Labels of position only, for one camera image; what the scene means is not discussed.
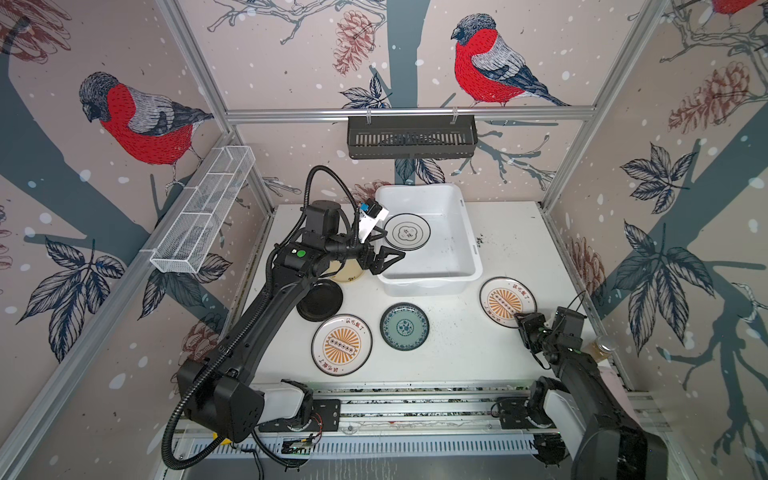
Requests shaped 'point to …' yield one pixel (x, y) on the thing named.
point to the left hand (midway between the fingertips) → (392, 243)
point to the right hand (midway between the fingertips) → (517, 320)
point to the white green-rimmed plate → (407, 231)
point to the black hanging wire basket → (412, 137)
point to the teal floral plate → (404, 326)
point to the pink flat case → (615, 384)
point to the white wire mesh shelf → (181, 247)
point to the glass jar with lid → (601, 348)
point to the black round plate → (321, 302)
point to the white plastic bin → (430, 224)
